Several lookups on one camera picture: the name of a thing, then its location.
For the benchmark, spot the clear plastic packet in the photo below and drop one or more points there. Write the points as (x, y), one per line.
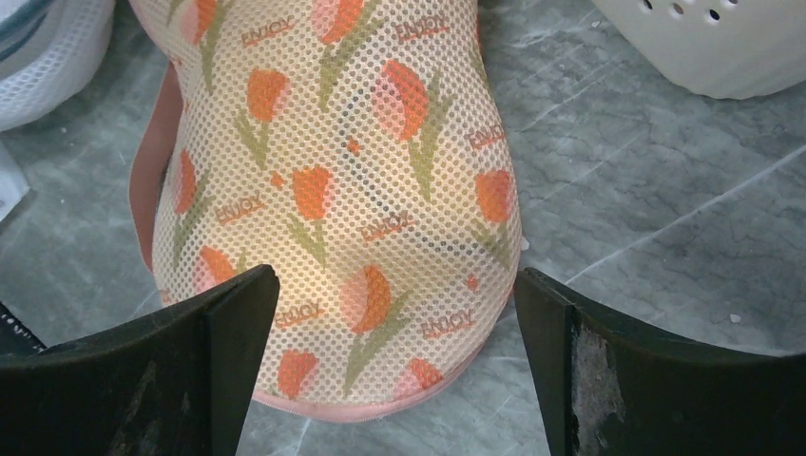
(14, 185)

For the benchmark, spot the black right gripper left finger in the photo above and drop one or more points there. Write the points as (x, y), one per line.
(178, 381)

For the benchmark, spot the tulip print mesh laundry bag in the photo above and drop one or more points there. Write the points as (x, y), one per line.
(356, 148)

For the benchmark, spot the cream plastic laundry basket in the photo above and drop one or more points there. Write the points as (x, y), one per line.
(720, 49)

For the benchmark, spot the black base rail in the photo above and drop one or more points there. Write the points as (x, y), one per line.
(15, 337)

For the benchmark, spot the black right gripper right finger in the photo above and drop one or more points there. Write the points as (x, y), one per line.
(608, 383)

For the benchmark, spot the white round mesh laundry bag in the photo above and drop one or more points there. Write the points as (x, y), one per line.
(50, 50)

